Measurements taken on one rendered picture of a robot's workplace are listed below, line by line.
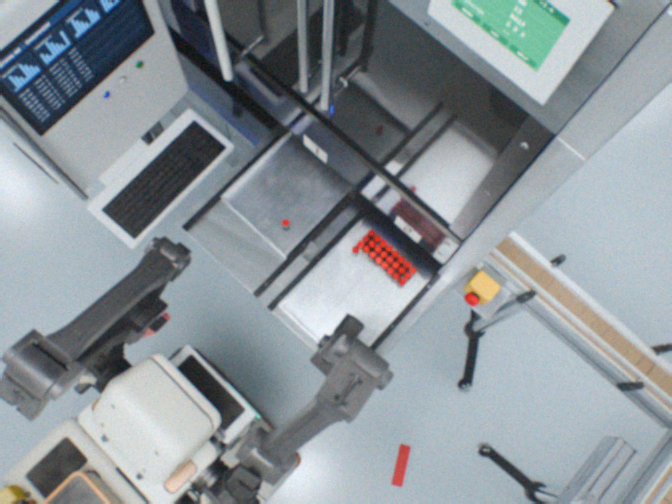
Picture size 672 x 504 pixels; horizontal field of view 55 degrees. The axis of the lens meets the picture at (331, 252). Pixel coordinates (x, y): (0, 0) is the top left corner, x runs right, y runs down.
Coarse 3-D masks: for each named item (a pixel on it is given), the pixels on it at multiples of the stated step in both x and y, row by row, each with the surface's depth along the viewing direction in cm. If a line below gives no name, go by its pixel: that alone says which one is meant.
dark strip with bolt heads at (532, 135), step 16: (528, 128) 99; (544, 128) 96; (512, 144) 105; (528, 144) 102; (512, 160) 109; (528, 160) 105; (496, 176) 117; (512, 176) 113; (480, 192) 126; (496, 192) 121; (464, 208) 137; (480, 208) 131; (464, 224) 143
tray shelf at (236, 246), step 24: (264, 144) 192; (240, 168) 190; (216, 192) 187; (216, 216) 186; (384, 216) 187; (216, 240) 184; (240, 240) 184; (264, 240) 184; (408, 240) 186; (240, 264) 182; (264, 264) 182; (432, 264) 184; (432, 288) 182
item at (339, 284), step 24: (336, 264) 183; (360, 264) 183; (312, 288) 181; (336, 288) 181; (360, 288) 181; (384, 288) 181; (408, 288) 182; (288, 312) 176; (312, 312) 179; (336, 312) 179; (360, 312) 179; (384, 312) 180; (312, 336) 174; (360, 336) 178
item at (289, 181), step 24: (288, 144) 192; (264, 168) 190; (288, 168) 190; (312, 168) 190; (240, 192) 187; (264, 192) 188; (288, 192) 188; (312, 192) 188; (336, 192) 188; (240, 216) 185; (264, 216) 186; (288, 216) 186; (312, 216) 186; (288, 240) 184
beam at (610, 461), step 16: (608, 448) 207; (624, 448) 205; (592, 464) 208; (608, 464) 204; (624, 464) 204; (576, 480) 209; (592, 480) 202; (608, 480) 202; (560, 496) 210; (576, 496) 200; (592, 496) 201; (608, 496) 201
